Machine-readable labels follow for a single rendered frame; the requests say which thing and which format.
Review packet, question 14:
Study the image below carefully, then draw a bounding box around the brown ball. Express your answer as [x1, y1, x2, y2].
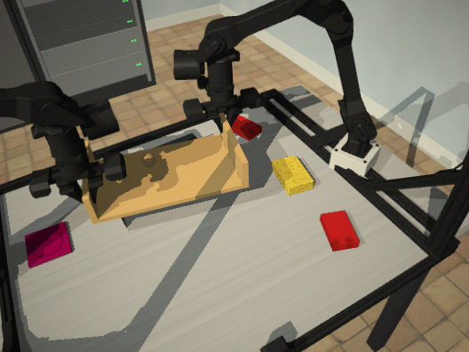
[140, 153, 155, 168]

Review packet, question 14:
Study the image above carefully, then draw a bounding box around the yellow sponge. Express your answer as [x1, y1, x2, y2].
[272, 156, 314, 196]

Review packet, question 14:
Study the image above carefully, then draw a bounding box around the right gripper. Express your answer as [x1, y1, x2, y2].
[183, 78, 262, 133]

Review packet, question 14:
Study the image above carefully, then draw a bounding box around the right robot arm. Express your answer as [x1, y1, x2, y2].
[173, 0, 378, 159]

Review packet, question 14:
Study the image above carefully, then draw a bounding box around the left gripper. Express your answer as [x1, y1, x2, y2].
[29, 144, 127, 204]

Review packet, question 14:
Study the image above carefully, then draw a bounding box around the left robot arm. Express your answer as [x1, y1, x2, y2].
[0, 81, 120, 157]

